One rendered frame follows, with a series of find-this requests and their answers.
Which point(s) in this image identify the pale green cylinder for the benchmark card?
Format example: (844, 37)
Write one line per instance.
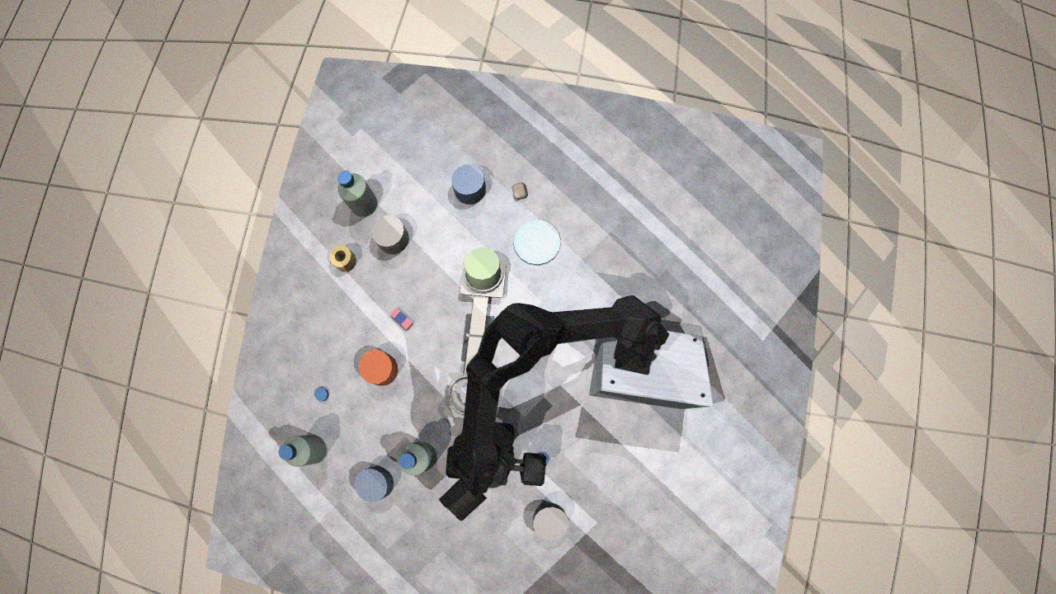
(482, 268)

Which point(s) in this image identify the orange-brown cylinder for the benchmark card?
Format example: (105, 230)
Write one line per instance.
(378, 367)

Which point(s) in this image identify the pink eraser with blue sleeve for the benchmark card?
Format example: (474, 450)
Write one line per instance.
(401, 318)

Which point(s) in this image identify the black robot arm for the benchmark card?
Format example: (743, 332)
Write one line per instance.
(483, 453)

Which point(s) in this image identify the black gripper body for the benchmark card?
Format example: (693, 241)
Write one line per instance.
(533, 468)

